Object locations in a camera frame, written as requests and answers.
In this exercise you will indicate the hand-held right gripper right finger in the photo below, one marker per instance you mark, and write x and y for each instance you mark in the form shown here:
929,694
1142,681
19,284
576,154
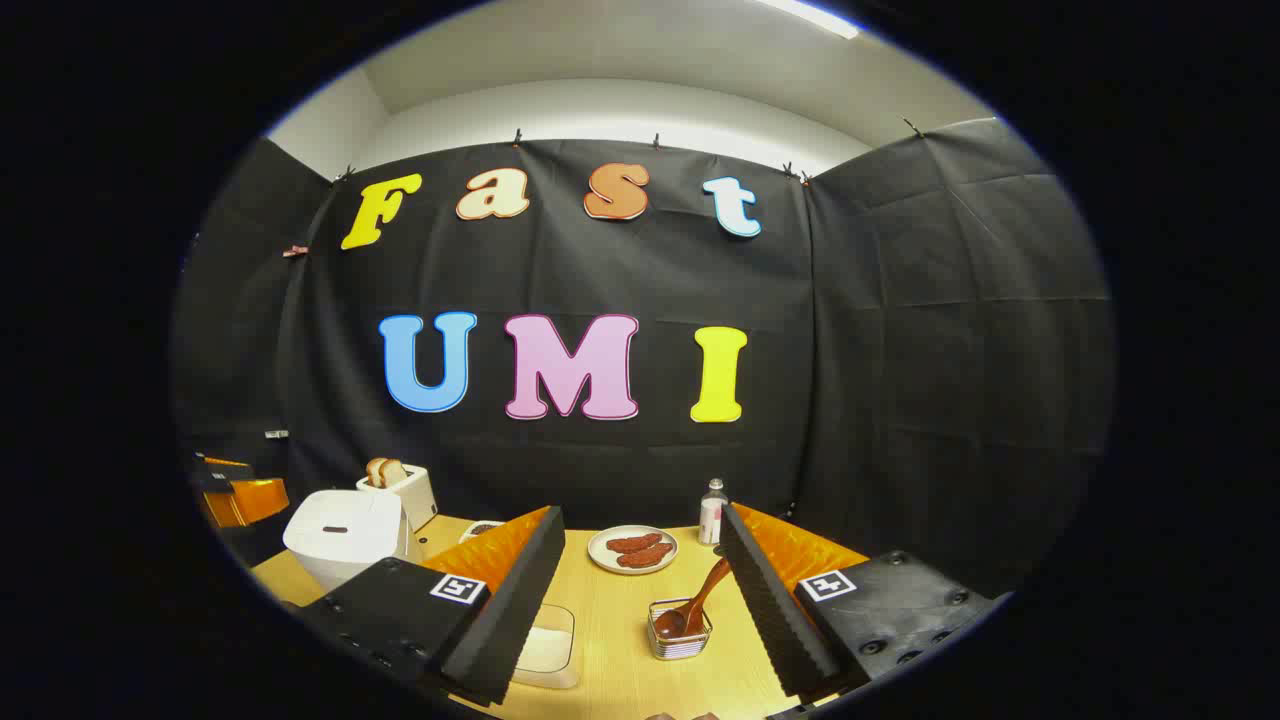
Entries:
765,600

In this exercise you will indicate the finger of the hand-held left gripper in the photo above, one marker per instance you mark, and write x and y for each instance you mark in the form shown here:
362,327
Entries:
245,503
215,473

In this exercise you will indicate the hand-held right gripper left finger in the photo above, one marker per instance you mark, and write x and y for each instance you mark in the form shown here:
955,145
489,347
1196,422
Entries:
520,600

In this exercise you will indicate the clear box of white rice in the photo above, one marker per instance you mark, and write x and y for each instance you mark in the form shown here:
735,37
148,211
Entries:
550,645

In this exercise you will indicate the brown wooden spoon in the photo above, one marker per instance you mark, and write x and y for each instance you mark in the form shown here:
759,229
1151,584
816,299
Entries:
700,600

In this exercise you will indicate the white rice cooker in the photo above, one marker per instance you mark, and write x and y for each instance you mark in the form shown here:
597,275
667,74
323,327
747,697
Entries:
340,540

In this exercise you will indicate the white divided dish of beans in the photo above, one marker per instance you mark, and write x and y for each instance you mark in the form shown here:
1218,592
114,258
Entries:
482,530

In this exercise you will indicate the white round plate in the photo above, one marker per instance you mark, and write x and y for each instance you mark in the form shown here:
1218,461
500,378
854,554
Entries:
600,560

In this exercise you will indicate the small bottle with pink label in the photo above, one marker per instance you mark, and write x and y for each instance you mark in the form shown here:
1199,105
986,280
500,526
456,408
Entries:
712,515

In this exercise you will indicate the red sausage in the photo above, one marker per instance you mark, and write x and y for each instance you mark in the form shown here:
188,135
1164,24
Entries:
632,543
645,557

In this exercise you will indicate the toast bread slice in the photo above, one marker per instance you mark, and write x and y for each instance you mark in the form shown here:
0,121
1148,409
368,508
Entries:
396,472
375,472

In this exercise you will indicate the white toaster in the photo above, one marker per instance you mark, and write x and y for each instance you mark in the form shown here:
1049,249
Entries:
415,500

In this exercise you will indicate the black backdrop cloth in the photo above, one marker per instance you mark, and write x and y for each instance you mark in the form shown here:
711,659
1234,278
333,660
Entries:
900,350

